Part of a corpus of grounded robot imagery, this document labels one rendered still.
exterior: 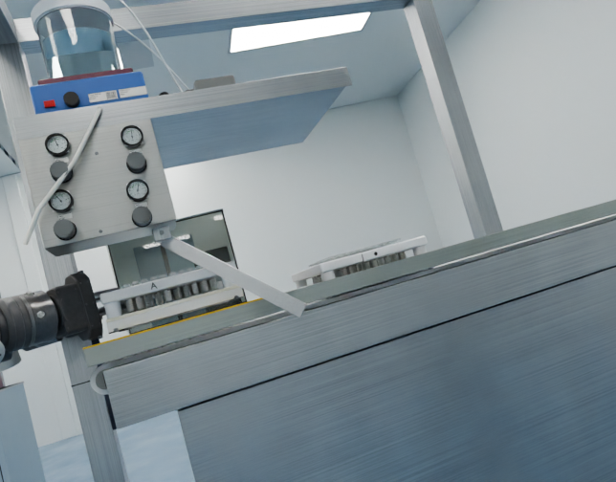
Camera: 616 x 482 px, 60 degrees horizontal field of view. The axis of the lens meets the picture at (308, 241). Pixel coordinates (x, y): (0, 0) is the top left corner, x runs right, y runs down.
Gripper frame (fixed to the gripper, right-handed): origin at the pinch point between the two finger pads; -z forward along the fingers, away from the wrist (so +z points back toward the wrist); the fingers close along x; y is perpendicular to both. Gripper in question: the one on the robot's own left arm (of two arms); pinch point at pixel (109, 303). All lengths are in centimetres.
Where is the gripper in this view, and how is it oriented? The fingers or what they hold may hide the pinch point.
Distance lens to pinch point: 118.2
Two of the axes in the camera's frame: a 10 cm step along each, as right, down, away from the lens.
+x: 3.0, 9.5, -0.7
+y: 1.3, -1.1, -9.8
